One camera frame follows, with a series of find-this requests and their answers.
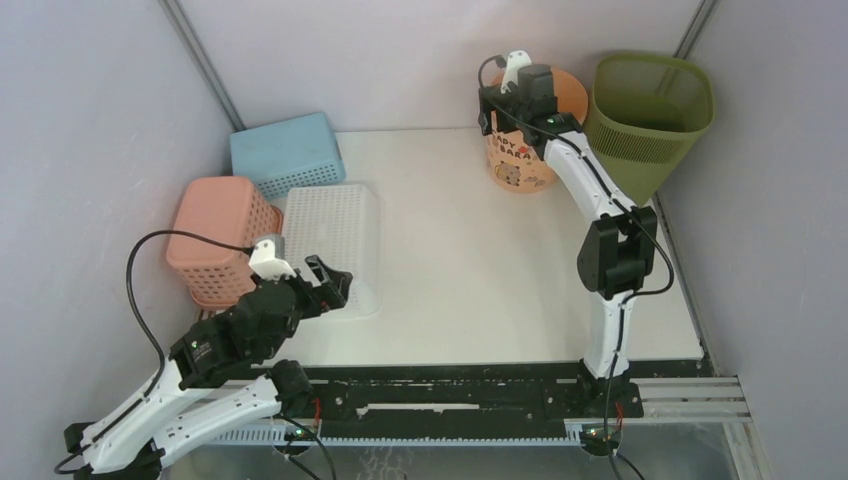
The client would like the clear white plastic tray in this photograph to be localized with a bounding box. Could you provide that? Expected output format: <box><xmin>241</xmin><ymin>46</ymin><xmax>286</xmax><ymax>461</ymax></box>
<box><xmin>282</xmin><ymin>184</ymin><xmax>383</xmax><ymax>321</ymax></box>

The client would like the orange capybara bucket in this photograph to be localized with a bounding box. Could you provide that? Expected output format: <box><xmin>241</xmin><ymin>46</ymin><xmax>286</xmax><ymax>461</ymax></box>
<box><xmin>484</xmin><ymin>67</ymin><xmax>589</xmax><ymax>193</ymax></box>

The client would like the pink plastic basket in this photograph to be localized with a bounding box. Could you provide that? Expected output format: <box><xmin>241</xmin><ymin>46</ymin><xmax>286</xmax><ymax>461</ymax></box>
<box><xmin>165</xmin><ymin>176</ymin><xmax>283</xmax><ymax>310</ymax></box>

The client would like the green mesh waste bin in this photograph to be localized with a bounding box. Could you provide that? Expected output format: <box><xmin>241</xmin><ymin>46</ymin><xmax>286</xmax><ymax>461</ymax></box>
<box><xmin>584</xmin><ymin>52</ymin><xmax>715</xmax><ymax>205</ymax></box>

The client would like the blue plastic basket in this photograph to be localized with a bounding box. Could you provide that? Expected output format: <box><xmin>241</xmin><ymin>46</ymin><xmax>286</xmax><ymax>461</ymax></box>
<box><xmin>229</xmin><ymin>112</ymin><xmax>346</xmax><ymax>200</ymax></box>

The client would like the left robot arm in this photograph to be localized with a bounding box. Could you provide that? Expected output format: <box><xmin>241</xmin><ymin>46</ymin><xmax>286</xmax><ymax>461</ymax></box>
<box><xmin>54</xmin><ymin>255</ymin><xmax>353</xmax><ymax>479</ymax></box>

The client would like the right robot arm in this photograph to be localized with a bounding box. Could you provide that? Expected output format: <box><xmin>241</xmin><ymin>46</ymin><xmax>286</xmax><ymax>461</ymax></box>
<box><xmin>478</xmin><ymin>51</ymin><xmax>657</xmax><ymax>416</ymax></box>

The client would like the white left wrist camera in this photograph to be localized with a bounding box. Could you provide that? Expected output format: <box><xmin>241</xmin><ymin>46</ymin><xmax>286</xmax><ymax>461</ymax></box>
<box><xmin>248</xmin><ymin>233</ymin><xmax>296</xmax><ymax>281</ymax></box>

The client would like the white toothed cable duct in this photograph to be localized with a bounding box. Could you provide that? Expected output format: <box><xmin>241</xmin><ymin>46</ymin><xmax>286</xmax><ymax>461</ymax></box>
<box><xmin>208</xmin><ymin>422</ymin><xmax>584</xmax><ymax>447</ymax></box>

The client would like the left black cable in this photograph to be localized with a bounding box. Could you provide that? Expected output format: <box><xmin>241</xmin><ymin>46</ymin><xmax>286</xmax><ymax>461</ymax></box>
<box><xmin>52</xmin><ymin>229</ymin><xmax>256</xmax><ymax>477</ymax></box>

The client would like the black cable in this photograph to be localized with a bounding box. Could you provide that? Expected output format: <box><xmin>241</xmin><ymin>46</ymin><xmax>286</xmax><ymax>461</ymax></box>
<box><xmin>52</xmin><ymin>229</ymin><xmax>256</xmax><ymax>477</ymax></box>
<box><xmin>476</xmin><ymin>54</ymin><xmax>676</xmax><ymax>480</ymax></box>

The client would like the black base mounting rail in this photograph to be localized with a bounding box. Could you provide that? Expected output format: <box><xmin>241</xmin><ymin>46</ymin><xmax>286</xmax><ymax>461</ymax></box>
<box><xmin>248</xmin><ymin>360</ymin><xmax>645</xmax><ymax>441</ymax></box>

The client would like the right black cable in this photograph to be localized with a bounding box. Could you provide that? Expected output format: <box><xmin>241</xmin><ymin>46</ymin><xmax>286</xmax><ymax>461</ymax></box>
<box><xmin>476</xmin><ymin>54</ymin><xmax>676</xmax><ymax>480</ymax></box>

